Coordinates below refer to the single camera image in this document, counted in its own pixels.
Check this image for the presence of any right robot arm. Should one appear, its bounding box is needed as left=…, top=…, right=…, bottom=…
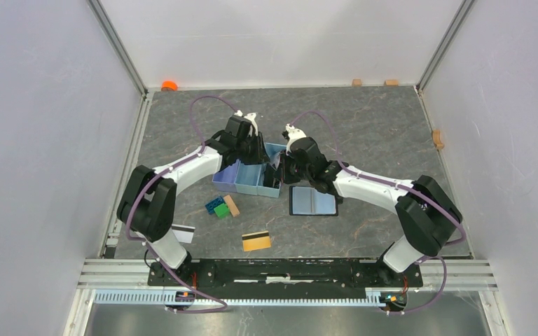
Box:
left=276, top=137, right=466, bottom=286

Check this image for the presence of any wooden arch block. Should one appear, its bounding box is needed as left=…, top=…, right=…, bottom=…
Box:
left=432, top=129, right=445, bottom=151

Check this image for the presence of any wooden block back right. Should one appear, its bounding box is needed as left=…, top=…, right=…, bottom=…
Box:
left=384, top=79, right=399, bottom=86

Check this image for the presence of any gold credit card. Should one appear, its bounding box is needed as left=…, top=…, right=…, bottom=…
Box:
left=242, top=231, right=272, bottom=252

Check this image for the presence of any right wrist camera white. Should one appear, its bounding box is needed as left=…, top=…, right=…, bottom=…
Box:
left=282, top=124, right=307, bottom=153

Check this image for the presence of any light blue bin with cards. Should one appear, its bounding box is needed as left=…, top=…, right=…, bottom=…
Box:
left=258, top=143, right=286, bottom=198

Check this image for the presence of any blue toy brick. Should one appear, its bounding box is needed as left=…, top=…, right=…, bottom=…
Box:
left=205, top=197, right=225, bottom=215

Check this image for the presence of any black card holder wallet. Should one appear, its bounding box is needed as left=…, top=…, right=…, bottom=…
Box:
left=289, top=186, right=338, bottom=216

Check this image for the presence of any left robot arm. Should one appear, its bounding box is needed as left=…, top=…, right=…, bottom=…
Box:
left=116, top=111, right=269, bottom=286

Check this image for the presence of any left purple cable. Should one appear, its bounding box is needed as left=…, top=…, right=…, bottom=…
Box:
left=125, top=95, right=240, bottom=315

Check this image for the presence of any silver credit card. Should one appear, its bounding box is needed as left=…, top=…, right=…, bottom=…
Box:
left=171, top=225, right=195, bottom=244

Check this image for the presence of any purple plastic bin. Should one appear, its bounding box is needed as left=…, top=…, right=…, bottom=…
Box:
left=212, top=160, right=240, bottom=193

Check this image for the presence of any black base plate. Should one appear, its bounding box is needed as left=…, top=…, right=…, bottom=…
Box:
left=147, top=257, right=424, bottom=300

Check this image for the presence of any orange round object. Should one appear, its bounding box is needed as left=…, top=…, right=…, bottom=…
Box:
left=160, top=80, right=178, bottom=91

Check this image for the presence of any green toy brick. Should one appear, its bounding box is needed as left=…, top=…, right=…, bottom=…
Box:
left=214, top=203, right=230, bottom=218

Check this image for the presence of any aluminium frame rail left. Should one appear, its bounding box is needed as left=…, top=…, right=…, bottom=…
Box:
left=62, top=0, right=153, bottom=335

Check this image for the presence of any light blue middle bin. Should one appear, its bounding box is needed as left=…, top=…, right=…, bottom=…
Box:
left=235, top=164, right=264, bottom=196

